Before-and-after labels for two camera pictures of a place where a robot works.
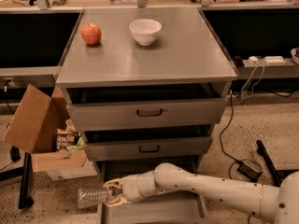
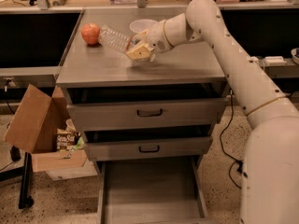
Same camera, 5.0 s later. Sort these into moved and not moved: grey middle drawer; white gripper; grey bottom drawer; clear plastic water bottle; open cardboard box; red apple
Moved: clear plastic water bottle; white gripper
Not moved: grey bottom drawer; open cardboard box; red apple; grey middle drawer
